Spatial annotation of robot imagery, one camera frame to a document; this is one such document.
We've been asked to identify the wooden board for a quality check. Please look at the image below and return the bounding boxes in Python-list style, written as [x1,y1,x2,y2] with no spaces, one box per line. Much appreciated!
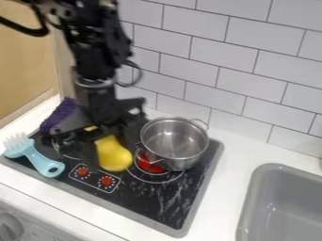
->
[0,0,66,129]

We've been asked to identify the toy stove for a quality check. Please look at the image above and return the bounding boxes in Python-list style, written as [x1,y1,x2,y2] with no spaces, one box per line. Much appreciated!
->
[0,124,227,239]

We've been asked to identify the light blue brush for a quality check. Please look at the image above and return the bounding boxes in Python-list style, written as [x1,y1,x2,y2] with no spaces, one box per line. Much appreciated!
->
[2,133,67,179]

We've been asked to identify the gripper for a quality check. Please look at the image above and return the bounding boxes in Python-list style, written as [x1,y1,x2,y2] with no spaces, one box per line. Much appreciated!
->
[47,76,149,172]

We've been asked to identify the silver pot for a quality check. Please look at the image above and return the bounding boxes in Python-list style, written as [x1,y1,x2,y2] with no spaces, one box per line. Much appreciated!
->
[134,116,211,172]

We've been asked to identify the toy sink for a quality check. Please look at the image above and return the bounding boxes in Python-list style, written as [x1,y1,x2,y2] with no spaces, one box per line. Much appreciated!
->
[234,162,322,241]

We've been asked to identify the yellow toy banana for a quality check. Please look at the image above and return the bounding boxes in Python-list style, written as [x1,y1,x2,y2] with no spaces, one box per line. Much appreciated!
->
[83,125,135,173]

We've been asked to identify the purple cloth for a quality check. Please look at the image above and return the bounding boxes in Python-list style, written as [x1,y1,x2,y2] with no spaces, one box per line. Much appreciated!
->
[39,97,82,143]

